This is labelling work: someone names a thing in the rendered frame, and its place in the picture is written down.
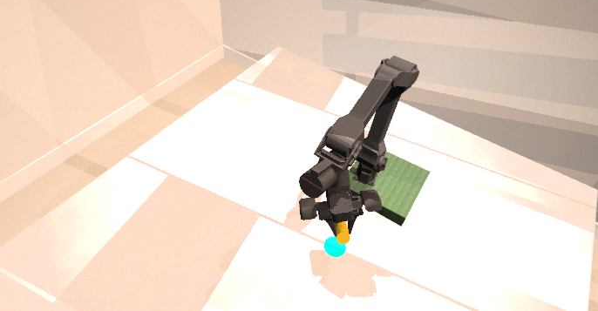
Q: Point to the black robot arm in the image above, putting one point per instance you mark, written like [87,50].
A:
[346,139]

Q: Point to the yellow tall cylinder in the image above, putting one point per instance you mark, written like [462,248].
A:
[342,233]

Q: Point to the cyan circle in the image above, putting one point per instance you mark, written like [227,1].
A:
[333,248]

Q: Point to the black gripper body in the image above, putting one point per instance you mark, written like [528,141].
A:
[309,207]

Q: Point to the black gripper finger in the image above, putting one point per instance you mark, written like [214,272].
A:
[330,222]
[351,223]

